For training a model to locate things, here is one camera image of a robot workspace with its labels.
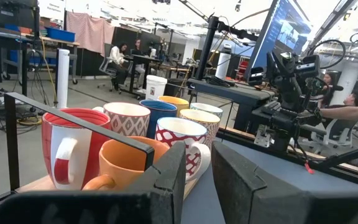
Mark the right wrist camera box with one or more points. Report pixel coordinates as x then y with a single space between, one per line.
308 64

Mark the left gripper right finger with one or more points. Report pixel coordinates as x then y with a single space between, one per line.
232 180

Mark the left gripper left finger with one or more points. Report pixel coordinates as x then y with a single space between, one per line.
169 186

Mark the white plastic bucket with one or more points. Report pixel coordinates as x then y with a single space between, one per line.
156 87

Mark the person's forearm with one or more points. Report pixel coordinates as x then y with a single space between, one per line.
350 112

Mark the cream patterned mug yellow rim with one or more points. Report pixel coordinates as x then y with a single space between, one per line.
204 119

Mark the grey diamond mug red rim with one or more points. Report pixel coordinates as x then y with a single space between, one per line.
126 123

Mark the white mug red lattice pattern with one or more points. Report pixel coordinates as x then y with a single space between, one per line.
179 137

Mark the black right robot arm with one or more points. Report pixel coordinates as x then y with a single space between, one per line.
287 124

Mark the orange ceramic mug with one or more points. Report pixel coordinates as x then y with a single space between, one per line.
120 161

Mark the white upright tube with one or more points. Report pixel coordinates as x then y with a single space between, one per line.
62 77

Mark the blue plastic bin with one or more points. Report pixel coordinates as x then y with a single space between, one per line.
60 34

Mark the grey office chair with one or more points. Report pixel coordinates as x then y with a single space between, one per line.
107 70

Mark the blue-screen monitor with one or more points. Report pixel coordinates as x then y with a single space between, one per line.
278 25

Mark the wooden background table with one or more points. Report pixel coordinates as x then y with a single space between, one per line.
61 42

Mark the white office chair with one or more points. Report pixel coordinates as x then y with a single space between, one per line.
334 133

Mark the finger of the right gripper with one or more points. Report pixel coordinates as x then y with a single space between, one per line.
273 67
286 68

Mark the wooden shelf black metal frame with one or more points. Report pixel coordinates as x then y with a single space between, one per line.
11 140

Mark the black keyboard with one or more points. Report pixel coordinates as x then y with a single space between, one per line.
270 108

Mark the white tall bottle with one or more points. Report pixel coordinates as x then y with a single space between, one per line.
223 62

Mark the black monitor pole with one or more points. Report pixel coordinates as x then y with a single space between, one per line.
208 46

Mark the beige hanging cloth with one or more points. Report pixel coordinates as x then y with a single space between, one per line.
90 31

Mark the white mug pale green rim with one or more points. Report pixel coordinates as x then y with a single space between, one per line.
208 108

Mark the red mug white stripe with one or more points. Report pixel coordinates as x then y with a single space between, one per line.
73 155

